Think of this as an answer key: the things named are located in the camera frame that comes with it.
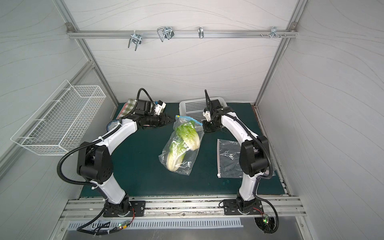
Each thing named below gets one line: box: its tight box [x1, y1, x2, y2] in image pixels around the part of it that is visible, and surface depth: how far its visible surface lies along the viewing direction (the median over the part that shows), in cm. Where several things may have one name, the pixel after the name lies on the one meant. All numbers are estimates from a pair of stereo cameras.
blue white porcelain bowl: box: [106, 119, 121, 132], surface depth 106 cm
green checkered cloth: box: [116, 98, 137, 120], surface depth 121 cm
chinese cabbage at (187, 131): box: [176, 120, 201, 151], surface depth 88 cm
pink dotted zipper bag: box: [217, 138, 244, 178], surface depth 92 cm
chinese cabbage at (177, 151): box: [167, 138, 189, 172], surface depth 85 cm
